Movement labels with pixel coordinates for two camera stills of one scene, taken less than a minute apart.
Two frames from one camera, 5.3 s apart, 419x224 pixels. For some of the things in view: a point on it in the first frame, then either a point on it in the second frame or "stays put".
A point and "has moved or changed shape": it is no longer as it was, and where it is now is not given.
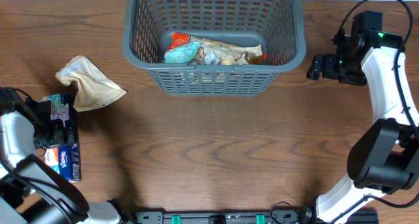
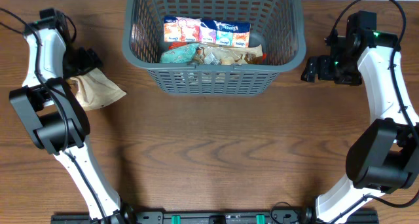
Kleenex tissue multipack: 64,160 has moved or changed shape
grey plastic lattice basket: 273,17 stays put
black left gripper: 61,132 -> 86,61
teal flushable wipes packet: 183,54 stays put
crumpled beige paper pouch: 95,88 stays put
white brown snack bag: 217,52 stays put
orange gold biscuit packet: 181,38 -> 181,46
